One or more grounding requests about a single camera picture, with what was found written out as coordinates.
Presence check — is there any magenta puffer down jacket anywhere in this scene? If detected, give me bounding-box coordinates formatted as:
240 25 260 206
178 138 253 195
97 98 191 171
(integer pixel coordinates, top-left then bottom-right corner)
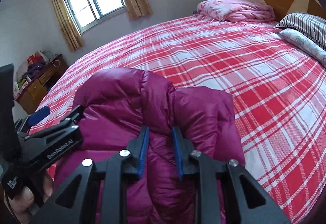
54 68 245 223

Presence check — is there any person's left hand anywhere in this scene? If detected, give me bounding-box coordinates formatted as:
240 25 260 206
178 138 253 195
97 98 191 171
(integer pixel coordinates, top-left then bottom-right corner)
4 170 54 223

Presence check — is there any wooden desk with drawers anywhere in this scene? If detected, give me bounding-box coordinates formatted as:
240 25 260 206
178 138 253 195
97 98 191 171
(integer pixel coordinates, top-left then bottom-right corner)
16 54 68 114

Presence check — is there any clutter pile on desk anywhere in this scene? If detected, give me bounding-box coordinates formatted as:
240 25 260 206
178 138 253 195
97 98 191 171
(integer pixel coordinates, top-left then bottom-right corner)
13 51 50 100

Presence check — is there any left yellow curtain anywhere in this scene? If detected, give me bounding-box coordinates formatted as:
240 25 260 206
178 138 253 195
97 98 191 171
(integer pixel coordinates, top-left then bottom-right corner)
50 0 84 52

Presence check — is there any red white plaid bed sheet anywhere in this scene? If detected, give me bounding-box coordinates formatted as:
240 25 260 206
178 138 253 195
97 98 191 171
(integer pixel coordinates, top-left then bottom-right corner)
34 15 325 223

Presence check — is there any grey floral pillow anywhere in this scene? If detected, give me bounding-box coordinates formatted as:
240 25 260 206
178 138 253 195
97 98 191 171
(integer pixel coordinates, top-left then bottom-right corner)
279 28 326 67

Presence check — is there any striped pillow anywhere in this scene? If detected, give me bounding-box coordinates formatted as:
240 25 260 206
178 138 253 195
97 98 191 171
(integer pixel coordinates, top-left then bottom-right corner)
275 13 326 50

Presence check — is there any pink folded quilt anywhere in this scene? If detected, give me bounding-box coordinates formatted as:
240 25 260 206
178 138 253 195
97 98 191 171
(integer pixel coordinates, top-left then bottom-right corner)
196 0 275 22

